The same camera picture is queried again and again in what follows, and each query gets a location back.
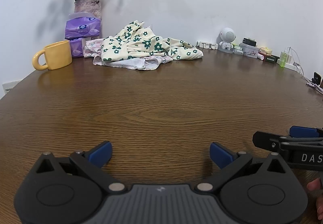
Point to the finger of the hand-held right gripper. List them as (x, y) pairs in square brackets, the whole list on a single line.
[(265, 139), (302, 132)]

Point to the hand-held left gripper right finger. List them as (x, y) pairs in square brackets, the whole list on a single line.
[(220, 154)]

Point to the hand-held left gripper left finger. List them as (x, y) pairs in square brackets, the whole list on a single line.
[(101, 153)]

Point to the cream green floral dress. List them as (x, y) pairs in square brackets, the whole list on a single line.
[(149, 42)]

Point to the person's right hand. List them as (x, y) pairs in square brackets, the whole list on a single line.
[(314, 184)]

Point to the white power strip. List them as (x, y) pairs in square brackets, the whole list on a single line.
[(292, 65)]

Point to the green clear bottle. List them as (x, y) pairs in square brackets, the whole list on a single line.
[(283, 58)]

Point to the black small box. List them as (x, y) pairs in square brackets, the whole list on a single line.
[(271, 59)]

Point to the pink white tube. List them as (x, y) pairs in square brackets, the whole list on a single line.
[(260, 56)]

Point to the green white small box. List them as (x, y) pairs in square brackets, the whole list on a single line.
[(237, 46)]

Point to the black small device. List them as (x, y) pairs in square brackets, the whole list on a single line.
[(249, 42)]

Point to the yellow mug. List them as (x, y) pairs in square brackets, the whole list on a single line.
[(58, 56)]

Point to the pink floral garment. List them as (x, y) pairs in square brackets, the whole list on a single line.
[(93, 45)]

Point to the purple tissue pack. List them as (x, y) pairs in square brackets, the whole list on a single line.
[(77, 47), (80, 28)]

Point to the white robot figure speaker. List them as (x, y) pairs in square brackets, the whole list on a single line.
[(227, 35)]

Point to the mottled purple vase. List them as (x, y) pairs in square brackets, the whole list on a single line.
[(87, 6)]

